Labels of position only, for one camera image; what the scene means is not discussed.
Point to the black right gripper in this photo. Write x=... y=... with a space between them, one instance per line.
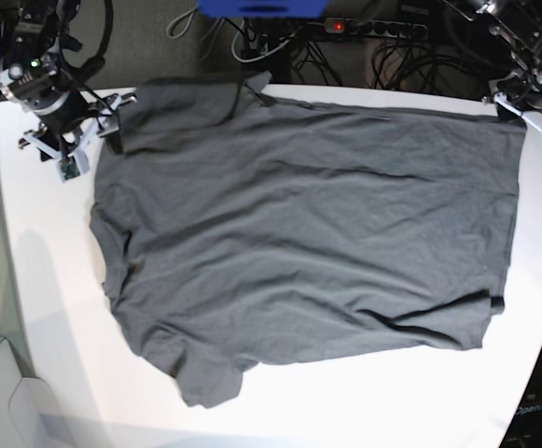
x=60 y=113

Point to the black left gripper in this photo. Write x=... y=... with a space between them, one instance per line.
x=518 y=95

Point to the dark grey t-shirt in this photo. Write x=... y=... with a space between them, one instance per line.
x=238 y=228

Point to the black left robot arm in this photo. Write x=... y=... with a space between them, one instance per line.
x=518 y=26

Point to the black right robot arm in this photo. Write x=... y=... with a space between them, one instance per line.
x=35 y=74

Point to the black power strip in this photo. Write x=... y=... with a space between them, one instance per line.
x=374 y=28

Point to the blue box overhead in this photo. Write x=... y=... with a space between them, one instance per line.
x=262 y=8

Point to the grey bin corner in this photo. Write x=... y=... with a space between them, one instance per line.
x=21 y=424

